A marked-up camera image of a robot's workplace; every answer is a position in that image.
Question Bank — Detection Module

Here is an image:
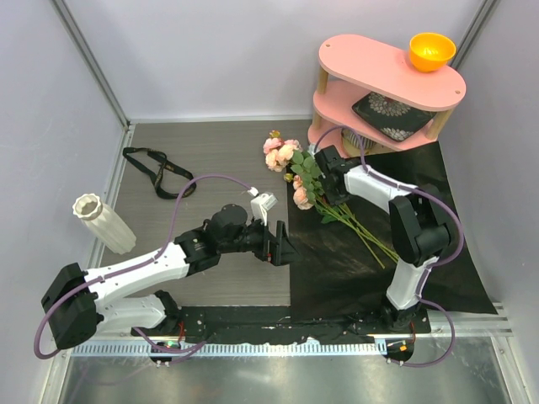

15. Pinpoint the white slotted cable duct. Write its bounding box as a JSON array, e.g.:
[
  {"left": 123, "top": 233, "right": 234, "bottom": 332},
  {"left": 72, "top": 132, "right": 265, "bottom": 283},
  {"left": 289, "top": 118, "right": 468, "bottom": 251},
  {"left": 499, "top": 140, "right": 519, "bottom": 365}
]
[{"left": 71, "top": 339, "right": 387, "bottom": 358}]

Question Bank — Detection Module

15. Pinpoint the pink rose stem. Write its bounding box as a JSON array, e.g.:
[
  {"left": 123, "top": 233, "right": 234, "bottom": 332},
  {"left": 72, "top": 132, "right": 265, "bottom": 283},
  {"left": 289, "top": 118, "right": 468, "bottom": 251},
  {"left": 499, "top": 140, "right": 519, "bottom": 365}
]
[
  {"left": 263, "top": 130, "right": 399, "bottom": 262},
  {"left": 284, "top": 164, "right": 397, "bottom": 268}
]

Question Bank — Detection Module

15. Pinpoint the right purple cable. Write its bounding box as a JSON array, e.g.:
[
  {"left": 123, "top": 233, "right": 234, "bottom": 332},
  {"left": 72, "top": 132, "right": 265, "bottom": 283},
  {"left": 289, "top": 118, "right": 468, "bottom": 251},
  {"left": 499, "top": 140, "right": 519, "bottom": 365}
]
[{"left": 313, "top": 125, "right": 466, "bottom": 368}]

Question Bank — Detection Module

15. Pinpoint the blue hydrangea stem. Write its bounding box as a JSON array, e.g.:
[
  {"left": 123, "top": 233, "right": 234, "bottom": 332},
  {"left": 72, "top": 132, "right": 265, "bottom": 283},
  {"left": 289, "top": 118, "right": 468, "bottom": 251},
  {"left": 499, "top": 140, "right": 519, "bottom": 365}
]
[{"left": 307, "top": 143, "right": 399, "bottom": 260}]

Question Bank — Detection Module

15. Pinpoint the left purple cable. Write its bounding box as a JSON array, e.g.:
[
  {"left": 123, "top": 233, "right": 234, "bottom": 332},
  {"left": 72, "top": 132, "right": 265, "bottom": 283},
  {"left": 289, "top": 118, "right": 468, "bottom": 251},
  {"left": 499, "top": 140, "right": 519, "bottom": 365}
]
[{"left": 33, "top": 173, "right": 259, "bottom": 365}]

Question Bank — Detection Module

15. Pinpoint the orange plastic bowl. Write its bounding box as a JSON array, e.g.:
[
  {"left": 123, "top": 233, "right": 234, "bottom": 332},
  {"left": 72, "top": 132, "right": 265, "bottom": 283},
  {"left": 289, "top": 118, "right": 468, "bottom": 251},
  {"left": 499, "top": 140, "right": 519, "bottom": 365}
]
[{"left": 408, "top": 32, "right": 456, "bottom": 72}]

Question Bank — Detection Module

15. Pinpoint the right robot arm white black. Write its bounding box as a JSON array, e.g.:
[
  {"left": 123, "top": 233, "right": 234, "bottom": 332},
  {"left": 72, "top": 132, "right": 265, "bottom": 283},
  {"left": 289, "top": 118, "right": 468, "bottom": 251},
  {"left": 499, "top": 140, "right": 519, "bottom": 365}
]
[{"left": 312, "top": 146, "right": 464, "bottom": 332}]

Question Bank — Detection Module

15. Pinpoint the aluminium frame rail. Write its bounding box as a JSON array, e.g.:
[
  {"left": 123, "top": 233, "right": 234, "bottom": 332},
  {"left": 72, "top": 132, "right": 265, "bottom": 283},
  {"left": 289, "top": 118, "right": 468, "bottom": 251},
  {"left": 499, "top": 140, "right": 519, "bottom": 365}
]
[{"left": 49, "top": 0, "right": 136, "bottom": 342}]

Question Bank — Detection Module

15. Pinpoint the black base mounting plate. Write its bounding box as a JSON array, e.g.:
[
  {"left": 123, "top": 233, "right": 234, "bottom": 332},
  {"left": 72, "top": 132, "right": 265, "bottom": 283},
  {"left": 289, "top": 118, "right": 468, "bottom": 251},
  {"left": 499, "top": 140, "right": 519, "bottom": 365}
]
[{"left": 142, "top": 306, "right": 431, "bottom": 345}]

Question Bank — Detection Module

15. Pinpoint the black floral square plate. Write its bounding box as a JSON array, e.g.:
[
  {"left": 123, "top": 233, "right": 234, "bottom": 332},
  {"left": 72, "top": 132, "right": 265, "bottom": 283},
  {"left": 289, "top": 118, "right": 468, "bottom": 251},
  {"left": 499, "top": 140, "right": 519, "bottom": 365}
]
[{"left": 352, "top": 92, "right": 435, "bottom": 142}]

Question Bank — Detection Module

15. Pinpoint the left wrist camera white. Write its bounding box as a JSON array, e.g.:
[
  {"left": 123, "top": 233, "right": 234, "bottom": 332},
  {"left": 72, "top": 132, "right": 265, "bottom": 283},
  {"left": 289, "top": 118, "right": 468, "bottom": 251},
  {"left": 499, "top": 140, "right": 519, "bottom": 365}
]
[{"left": 248, "top": 187, "right": 278, "bottom": 226}]

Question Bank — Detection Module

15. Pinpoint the beige ceramic bowl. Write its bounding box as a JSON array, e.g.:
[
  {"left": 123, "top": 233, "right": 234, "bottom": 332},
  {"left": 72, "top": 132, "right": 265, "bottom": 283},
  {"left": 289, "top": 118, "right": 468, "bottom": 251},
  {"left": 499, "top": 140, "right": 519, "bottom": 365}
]
[{"left": 340, "top": 129, "right": 382, "bottom": 157}]

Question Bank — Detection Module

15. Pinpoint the purple cable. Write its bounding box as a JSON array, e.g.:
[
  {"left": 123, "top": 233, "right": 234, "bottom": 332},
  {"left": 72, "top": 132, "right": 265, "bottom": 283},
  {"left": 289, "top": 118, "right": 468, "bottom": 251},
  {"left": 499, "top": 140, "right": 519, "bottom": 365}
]
[
  {"left": 33, "top": 173, "right": 259, "bottom": 365},
  {"left": 313, "top": 125, "right": 466, "bottom": 368}
]

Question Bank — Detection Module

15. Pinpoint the black wrapping paper sheet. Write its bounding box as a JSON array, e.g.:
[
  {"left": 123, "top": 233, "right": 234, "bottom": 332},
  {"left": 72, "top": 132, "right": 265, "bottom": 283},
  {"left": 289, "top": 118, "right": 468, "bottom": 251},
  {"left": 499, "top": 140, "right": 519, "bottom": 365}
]
[{"left": 287, "top": 143, "right": 496, "bottom": 320}]

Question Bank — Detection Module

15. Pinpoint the black ribbon with gold lettering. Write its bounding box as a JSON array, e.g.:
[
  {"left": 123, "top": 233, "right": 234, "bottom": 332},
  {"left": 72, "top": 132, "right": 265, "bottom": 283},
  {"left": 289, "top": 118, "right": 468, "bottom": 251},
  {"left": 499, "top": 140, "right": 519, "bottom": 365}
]
[{"left": 121, "top": 146, "right": 198, "bottom": 199}]

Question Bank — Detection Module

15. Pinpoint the pink three-tier shelf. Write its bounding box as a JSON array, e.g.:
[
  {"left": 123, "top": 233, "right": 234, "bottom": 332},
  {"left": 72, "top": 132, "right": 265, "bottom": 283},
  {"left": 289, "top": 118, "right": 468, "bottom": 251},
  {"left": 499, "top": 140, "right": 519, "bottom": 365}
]
[{"left": 307, "top": 34, "right": 467, "bottom": 157}]

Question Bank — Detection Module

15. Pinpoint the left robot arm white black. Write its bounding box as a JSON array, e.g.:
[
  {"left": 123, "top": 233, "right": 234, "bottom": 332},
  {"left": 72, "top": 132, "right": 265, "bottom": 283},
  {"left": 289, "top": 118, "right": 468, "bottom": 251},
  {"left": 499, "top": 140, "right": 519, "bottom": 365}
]
[{"left": 41, "top": 205, "right": 301, "bottom": 350}]

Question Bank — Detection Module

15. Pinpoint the white ribbed vase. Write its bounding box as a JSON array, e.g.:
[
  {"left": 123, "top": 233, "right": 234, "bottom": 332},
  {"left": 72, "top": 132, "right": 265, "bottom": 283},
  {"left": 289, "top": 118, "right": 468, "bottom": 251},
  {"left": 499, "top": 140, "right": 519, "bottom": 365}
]
[{"left": 72, "top": 194, "right": 136, "bottom": 254}]

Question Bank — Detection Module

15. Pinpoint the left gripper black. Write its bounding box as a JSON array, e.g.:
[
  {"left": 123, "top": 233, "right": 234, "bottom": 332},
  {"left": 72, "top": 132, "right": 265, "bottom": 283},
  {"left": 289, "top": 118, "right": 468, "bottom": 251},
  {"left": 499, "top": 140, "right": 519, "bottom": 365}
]
[{"left": 220, "top": 213, "right": 302, "bottom": 266}]

